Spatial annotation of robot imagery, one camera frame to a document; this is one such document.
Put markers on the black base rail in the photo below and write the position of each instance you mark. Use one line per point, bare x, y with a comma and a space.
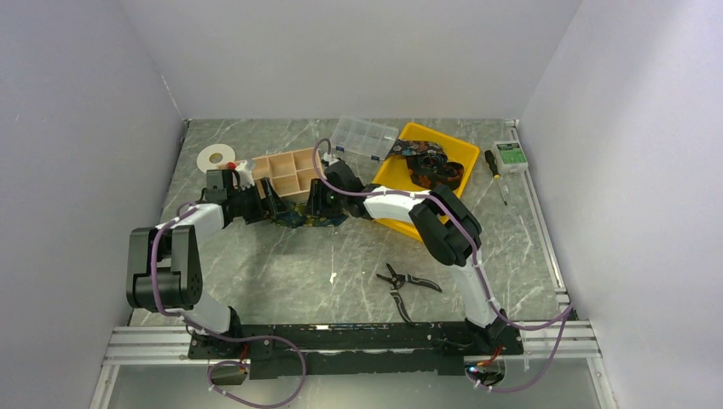
443, 347

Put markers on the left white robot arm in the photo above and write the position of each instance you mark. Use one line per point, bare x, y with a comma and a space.
164, 272

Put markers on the yellow plastic tray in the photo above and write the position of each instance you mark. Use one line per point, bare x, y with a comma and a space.
394, 172

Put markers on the black yellow screwdriver right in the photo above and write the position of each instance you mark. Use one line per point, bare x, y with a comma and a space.
493, 167

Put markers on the white green electronic box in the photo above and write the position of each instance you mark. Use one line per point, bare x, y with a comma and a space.
510, 157

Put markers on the clear plastic organizer box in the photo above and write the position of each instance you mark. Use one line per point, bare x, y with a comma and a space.
364, 137

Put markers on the wooden compartment box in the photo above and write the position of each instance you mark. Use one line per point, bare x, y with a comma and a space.
290, 173

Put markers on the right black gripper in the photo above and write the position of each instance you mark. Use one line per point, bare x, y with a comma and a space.
317, 206

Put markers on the dark orange floral tie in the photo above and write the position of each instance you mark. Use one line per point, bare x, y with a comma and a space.
428, 164

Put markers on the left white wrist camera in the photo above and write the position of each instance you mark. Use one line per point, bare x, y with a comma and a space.
240, 168

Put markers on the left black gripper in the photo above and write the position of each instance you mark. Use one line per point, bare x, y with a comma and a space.
264, 208

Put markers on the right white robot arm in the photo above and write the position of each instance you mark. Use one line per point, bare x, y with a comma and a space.
448, 230

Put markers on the blue yellow floral tie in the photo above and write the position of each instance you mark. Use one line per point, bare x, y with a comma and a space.
296, 218

